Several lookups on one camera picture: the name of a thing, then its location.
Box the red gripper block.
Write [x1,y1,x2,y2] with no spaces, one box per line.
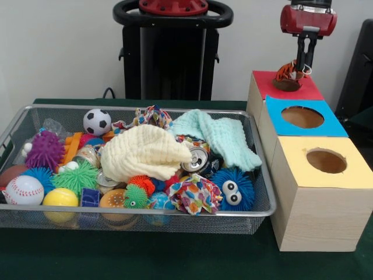
[280,4,338,72]

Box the orange tiger toy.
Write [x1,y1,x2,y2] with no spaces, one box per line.
[273,59,314,84]

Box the light blue muslin cloth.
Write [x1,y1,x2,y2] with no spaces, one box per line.
[170,109,263,172]

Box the colourful rope knot toy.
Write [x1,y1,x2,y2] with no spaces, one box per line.
[168,174,223,216]

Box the cream muslin cloth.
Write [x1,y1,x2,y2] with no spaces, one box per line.
[100,124,193,181]

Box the wooden three-hole box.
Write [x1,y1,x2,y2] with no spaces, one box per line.
[246,70,373,252]

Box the shallow clear mesh bin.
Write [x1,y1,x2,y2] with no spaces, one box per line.
[0,104,277,236]

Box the black stand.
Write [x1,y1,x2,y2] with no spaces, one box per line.
[335,19,373,117]

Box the green covered side table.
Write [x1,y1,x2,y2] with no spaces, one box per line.
[348,105,373,141]

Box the crushed drink can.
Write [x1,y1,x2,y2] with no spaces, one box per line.
[180,146,223,179]

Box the blue spiky ball with eyes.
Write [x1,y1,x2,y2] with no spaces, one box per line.
[209,168,255,212]

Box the small soccer ball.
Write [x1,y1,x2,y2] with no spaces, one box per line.
[83,108,112,137]

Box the dark green table cloth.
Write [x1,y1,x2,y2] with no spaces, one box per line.
[0,98,373,280]

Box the green spiky ball with eyes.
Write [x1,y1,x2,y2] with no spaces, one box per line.
[52,160,100,195]

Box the purple spiky ball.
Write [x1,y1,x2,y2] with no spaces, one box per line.
[24,129,65,172]

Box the yellow smooth ball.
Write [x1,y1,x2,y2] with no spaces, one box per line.
[43,188,79,208]

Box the white baseball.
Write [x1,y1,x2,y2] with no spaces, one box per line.
[3,174,45,205]

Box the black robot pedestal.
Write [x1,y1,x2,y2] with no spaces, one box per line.
[112,0,234,100]

